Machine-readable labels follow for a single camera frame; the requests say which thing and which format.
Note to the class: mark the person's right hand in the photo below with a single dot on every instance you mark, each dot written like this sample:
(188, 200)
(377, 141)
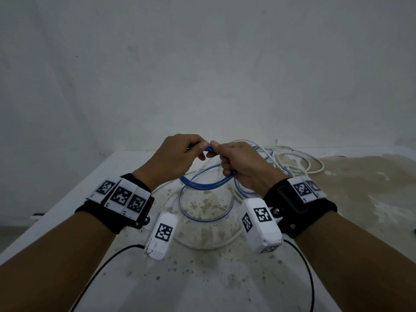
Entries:
(247, 165)

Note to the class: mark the person's left hand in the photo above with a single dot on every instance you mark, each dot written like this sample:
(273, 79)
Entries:
(169, 159)

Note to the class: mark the person's right fingers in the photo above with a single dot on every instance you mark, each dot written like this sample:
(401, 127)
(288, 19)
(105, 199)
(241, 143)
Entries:
(224, 151)

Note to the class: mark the person's left fingers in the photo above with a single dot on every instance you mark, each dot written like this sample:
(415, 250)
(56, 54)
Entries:
(199, 141)

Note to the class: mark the person's left forearm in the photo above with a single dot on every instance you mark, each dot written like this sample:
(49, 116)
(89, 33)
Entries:
(55, 266)

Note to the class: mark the person's right forearm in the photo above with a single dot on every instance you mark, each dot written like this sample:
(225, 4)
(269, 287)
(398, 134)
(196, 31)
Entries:
(354, 266)

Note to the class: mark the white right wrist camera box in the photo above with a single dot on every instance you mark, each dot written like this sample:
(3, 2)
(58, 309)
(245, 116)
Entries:
(260, 224)

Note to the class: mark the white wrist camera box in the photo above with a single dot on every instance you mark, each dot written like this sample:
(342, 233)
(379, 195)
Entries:
(162, 233)
(260, 224)

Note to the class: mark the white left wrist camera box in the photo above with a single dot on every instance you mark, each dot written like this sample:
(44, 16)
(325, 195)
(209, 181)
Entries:
(162, 233)

